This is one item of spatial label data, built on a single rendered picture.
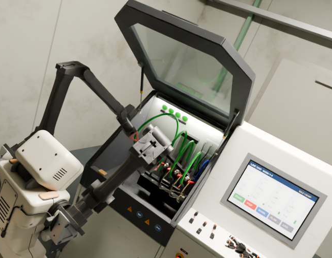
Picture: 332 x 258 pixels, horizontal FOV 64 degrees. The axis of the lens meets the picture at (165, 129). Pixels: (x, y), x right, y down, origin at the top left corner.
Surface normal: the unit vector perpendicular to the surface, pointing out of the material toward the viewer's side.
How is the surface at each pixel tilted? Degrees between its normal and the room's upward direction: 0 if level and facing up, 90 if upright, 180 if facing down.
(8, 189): 82
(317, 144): 90
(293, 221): 76
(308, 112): 90
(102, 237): 90
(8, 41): 90
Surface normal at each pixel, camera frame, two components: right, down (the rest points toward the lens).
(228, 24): -0.57, 0.09
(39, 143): -0.17, -0.52
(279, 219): -0.33, -0.04
